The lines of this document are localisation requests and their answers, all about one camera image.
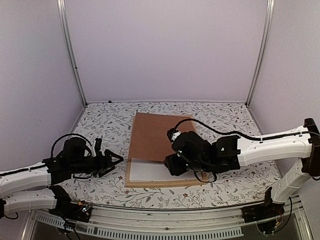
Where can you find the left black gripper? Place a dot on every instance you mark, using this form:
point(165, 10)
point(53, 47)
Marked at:
point(103, 166)

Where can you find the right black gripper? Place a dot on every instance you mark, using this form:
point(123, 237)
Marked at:
point(174, 168)

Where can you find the brown backing board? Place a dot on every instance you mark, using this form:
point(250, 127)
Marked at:
point(148, 140)

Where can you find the wooden picture frame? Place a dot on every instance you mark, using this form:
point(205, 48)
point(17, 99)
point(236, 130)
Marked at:
point(162, 184)

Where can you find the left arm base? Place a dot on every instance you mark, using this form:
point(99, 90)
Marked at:
point(67, 210)

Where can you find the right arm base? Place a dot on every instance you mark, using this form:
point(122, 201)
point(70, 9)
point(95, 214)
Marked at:
point(268, 216)

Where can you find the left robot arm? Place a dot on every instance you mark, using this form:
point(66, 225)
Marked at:
point(38, 186)

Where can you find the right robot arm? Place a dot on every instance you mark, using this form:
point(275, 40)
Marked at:
point(234, 150)

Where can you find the floral tablecloth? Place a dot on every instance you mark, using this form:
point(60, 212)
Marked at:
point(112, 122)

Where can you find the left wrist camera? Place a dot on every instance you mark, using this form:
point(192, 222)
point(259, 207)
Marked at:
point(97, 145)

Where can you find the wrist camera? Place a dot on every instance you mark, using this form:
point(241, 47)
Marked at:
point(172, 134)
point(97, 145)

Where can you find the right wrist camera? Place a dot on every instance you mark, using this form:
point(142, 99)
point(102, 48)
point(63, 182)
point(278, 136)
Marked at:
point(172, 134)

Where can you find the front aluminium rail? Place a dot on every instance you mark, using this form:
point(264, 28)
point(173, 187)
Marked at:
point(123, 223)

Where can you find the right aluminium post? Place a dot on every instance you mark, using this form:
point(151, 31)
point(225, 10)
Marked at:
point(267, 24)

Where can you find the aluminium post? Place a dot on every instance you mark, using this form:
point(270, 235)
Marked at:
point(61, 7)
point(267, 24)

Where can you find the left aluminium post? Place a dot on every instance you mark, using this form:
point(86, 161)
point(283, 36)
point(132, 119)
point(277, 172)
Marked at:
point(61, 7)

